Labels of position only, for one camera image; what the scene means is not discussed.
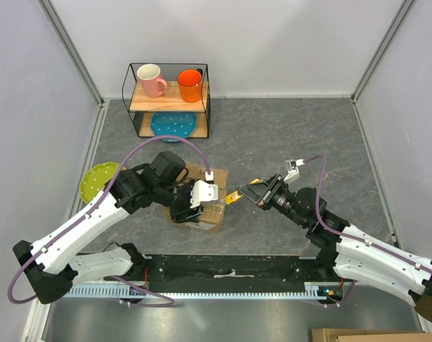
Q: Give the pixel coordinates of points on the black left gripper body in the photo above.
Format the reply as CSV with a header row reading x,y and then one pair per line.
x,y
180,207

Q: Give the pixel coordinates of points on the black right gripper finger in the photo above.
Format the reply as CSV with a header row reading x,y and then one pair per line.
x,y
257,194
260,180

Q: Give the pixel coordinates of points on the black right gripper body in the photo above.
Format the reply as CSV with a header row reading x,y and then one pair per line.
x,y
277,198

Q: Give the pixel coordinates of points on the brown cardboard express box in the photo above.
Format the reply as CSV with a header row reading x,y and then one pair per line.
x,y
210,220

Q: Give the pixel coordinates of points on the yellow utility knife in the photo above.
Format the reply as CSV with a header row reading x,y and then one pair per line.
x,y
232,197

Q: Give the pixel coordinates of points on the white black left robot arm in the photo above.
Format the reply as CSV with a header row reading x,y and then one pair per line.
x,y
55,263

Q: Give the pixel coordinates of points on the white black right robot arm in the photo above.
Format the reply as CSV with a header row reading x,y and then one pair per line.
x,y
346,250

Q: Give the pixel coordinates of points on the blue dotted plate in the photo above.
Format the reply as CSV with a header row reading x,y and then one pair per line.
x,y
181,124

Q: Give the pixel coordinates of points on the green dotted plate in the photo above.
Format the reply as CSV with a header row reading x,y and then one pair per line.
x,y
96,179

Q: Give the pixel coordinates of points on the orange ceramic mug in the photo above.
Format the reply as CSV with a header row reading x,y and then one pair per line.
x,y
190,85

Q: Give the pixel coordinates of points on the pink ceramic mug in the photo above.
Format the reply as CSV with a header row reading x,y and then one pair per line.
x,y
151,80

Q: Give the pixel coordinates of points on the cardboard sheet in corner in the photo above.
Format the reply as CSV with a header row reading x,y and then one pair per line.
x,y
342,335

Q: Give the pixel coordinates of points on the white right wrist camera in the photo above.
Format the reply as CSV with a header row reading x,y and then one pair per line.
x,y
292,170

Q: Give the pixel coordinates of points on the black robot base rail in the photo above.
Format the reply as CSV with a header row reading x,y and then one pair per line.
x,y
226,274

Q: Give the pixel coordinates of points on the black wire wooden shelf rack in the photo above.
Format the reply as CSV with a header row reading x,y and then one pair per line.
x,y
140,108

